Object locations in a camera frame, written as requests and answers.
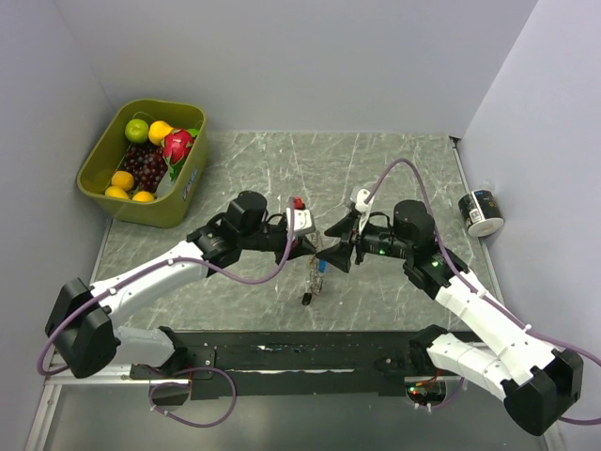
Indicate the aluminium rail frame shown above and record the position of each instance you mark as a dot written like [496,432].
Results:
[111,413]

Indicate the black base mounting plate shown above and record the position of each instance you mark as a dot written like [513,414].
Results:
[221,363]

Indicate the green apple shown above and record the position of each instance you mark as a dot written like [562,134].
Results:
[136,131]

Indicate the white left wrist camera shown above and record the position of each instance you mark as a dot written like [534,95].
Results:
[299,218]

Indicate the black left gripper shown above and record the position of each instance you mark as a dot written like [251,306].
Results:
[300,246]

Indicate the black key tag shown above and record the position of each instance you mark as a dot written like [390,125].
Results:
[307,298]

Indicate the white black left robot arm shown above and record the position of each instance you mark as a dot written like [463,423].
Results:
[87,324]

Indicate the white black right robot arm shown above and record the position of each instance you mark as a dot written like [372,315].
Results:
[535,381]

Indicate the purple grape bunch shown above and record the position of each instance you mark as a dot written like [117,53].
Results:
[146,164]

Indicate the orange fruit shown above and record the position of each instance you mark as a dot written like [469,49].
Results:
[143,196]
[123,180]

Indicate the pink dragon fruit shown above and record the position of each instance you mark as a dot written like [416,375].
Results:
[176,147]

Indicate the blue tagged key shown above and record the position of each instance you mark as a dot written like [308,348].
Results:
[322,266]

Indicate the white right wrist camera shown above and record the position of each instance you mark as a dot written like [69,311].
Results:
[361,203]

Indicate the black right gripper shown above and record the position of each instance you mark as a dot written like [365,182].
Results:
[338,256]

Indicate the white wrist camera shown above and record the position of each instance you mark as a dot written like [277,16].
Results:
[299,218]
[361,203]

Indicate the orange fruit upper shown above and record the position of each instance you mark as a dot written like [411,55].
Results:
[123,180]

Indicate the olive green plastic bin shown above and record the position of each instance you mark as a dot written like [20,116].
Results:
[172,198]

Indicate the orange fruit front right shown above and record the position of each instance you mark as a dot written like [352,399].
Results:
[143,196]

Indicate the yellow lemon front left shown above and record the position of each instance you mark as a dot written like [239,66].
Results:
[116,192]

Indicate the black white tape roll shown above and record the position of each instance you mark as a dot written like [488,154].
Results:
[480,213]

